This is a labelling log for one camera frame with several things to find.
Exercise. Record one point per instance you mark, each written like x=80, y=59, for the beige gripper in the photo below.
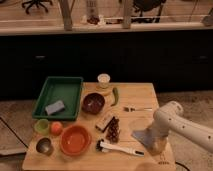
x=157, y=145

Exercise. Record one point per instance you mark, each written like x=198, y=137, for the grey towel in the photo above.
x=144, y=137

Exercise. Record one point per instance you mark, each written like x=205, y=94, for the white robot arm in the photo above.
x=169, y=117

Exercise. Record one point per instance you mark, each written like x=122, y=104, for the dark purple bowl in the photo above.
x=93, y=103

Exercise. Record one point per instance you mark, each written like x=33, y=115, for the red orange bowl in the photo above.
x=75, y=140

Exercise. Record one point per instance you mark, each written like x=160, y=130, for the small metal fork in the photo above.
x=131, y=109

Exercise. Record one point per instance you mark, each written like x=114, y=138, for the brown grape bunch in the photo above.
x=113, y=131

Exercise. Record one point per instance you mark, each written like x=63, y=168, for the white black dish brush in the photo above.
x=101, y=144

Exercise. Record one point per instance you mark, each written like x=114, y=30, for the white brown block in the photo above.
x=103, y=123

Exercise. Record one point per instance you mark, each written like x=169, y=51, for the green chili pepper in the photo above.
x=116, y=96

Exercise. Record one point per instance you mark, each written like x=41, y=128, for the small white cup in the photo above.
x=103, y=80

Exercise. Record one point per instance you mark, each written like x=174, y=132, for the orange fruit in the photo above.
x=56, y=128

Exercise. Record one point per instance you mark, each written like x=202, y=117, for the green plastic tray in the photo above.
x=55, y=88

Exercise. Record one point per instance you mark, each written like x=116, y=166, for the grey blue sponge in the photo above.
x=54, y=107

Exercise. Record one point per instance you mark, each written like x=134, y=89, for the small metal cup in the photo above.
x=44, y=146

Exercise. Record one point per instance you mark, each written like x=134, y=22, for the green plastic cup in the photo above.
x=42, y=126

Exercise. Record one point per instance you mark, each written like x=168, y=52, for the black office chair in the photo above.
x=38, y=3

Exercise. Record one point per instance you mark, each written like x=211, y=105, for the wooden post right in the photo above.
x=127, y=11

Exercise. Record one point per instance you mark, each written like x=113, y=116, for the wooden post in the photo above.
x=66, y=14
x=127, y=11

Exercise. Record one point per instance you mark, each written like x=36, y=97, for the wooden post left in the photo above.
x=66, y=14

